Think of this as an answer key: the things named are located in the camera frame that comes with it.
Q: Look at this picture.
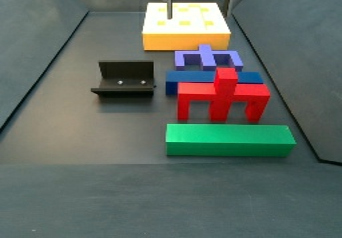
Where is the red comb-shaped block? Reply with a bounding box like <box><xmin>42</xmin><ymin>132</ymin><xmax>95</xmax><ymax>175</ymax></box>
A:
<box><xmin>177</xmin><ymin>68</ymin><xmax>272</xmax><ymax>123</ymax></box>

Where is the purple comb-shaped block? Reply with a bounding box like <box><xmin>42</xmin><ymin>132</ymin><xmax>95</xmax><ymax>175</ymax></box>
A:
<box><xmin>174</xmin><ymin>44</ymin><xmax>244</xmax><ymax>72</ymax></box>

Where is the black angle bracket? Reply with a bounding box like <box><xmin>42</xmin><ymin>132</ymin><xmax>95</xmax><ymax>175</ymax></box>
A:
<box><xmin>91</xmin><ymin>60</ymin><xmax>156</xmax><ymax>97</ymax></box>

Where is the green rectangular block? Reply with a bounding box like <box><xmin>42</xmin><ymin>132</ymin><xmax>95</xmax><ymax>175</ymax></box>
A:
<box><xmin>166</xmin><ymin>124</ymin><xmax>297</xmax><ymax>157</ymax></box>

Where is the yellow slotted board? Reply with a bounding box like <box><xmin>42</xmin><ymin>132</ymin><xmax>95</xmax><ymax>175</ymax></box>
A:
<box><xmin>142</xmin><ymin>3</ymin><xmax>232</xmax><ymax>51</ymax></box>

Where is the dark blue rectangular block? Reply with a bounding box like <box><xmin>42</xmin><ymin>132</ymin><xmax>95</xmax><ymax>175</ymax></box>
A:
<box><xmin>166</xmin><ymin>71</ymin><xmax>264</xmax><ymax>96</ymax></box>

